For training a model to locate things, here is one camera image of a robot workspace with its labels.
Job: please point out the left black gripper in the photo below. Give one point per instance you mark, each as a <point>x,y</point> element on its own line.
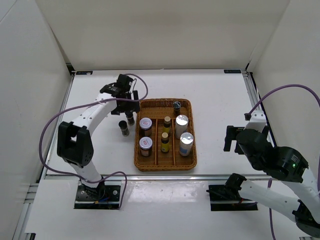
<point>132,106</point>

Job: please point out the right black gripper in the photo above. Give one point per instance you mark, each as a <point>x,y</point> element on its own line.
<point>230,132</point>

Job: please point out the dark spice jar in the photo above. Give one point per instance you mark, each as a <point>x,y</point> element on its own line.
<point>130,118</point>
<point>176,108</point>
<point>124,128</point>

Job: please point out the jar white red lid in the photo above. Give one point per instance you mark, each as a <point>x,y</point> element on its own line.
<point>146,144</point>
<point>145,125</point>

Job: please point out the yellow bottle beige cap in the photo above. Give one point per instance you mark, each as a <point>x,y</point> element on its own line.
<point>167,124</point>
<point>165,146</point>

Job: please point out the white can blue label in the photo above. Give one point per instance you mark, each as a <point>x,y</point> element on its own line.
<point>186,143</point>

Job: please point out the white can silver lid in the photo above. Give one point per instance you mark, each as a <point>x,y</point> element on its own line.
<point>181,125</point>

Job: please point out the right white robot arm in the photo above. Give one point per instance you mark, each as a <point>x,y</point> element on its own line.
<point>284,164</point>

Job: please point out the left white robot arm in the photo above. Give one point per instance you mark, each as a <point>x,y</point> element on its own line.
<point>74,142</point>

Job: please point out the woven wicker tray basket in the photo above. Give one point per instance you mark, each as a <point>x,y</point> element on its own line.
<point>157,109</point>

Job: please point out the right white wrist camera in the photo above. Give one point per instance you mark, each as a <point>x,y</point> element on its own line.
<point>256,120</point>

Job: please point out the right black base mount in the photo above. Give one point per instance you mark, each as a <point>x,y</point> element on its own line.
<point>222,201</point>

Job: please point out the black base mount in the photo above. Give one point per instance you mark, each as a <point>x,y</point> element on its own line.
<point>222,201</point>
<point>110,199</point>

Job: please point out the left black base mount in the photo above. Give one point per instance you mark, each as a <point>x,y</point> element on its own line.
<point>110,199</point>

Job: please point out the front aluminium frame rail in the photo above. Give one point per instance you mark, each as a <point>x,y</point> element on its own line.
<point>121,178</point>

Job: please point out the left aluminium frame rail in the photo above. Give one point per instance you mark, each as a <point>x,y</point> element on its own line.
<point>19,233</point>

